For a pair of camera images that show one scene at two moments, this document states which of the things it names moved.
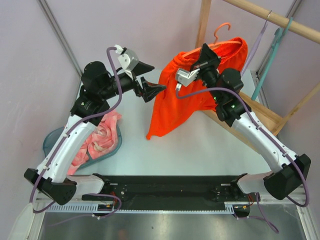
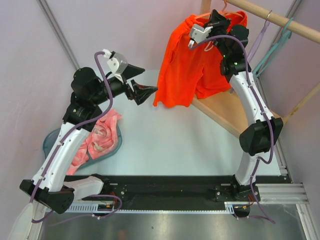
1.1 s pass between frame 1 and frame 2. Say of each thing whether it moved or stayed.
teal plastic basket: stayed
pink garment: stayed
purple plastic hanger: stayed
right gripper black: moved
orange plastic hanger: moved
